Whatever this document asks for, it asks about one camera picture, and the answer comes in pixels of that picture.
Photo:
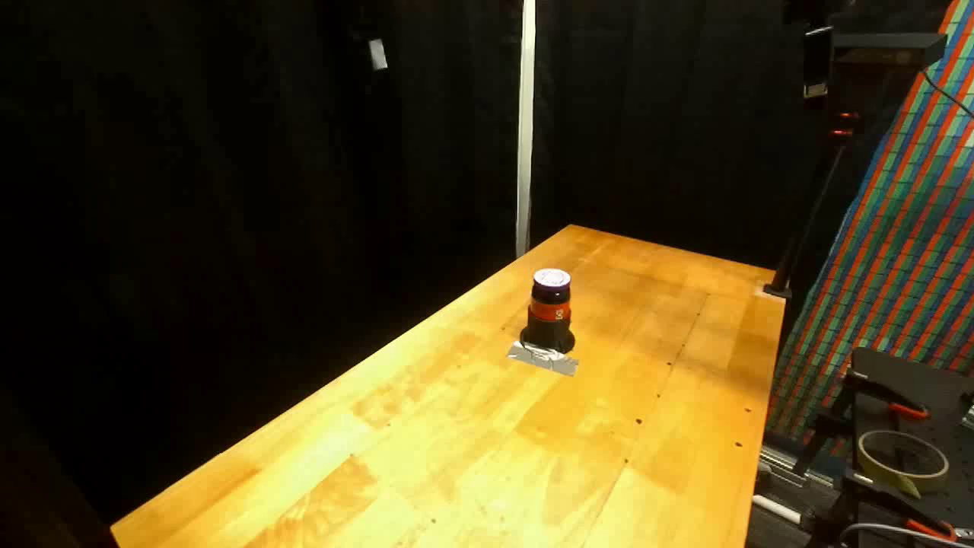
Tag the orange rubber band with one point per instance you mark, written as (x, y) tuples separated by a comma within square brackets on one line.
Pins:
[(550, 312)]

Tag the dark jar with white lid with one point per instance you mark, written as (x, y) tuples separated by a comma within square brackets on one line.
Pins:
[(553, 287)]

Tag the white vertical pole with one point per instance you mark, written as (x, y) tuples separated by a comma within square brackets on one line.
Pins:
[(524, 125)]

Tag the colourful striped panel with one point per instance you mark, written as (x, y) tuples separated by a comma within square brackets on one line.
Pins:
[(899, 273)]

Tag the black clamp stand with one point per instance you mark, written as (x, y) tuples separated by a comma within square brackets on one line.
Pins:
[(875, 509)]

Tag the roll of beige tape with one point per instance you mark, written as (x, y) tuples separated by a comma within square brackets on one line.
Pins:
[(902, 456)]

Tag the small grey wall tag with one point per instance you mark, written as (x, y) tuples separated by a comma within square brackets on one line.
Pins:
[(377, 56)]

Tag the black camera on tripod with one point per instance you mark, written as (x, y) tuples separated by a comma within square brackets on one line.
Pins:
[(844, 73)]

